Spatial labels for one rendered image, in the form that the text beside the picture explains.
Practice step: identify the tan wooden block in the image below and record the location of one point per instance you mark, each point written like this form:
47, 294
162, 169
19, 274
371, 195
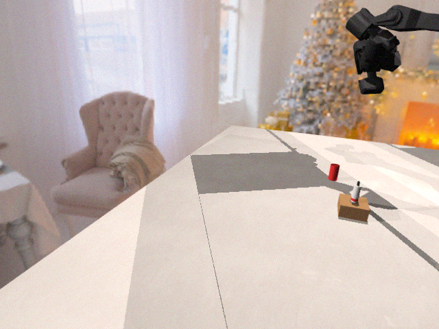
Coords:
348, 209

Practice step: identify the white marker with red band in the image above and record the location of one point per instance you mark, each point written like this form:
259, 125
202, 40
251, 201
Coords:
356, 191

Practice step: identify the red marker cap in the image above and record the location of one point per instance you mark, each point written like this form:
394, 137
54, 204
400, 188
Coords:
333, 172

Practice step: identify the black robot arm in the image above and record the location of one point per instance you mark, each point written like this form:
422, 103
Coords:
363, 25

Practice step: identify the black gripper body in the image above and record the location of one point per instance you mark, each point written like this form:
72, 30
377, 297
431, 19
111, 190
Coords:
371, 84

